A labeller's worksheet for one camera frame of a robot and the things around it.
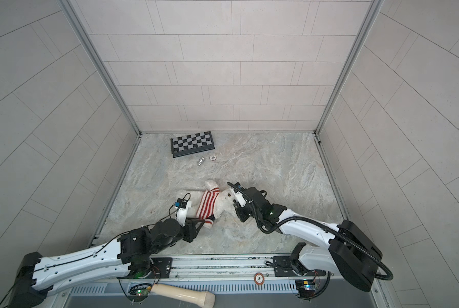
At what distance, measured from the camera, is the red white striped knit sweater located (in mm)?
787

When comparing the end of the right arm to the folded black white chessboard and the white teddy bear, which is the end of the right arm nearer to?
the white teddy bear

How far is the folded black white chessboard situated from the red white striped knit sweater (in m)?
0.32

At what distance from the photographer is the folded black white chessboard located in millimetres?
1067

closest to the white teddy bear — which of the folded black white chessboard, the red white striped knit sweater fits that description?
the red white striped knit sweater
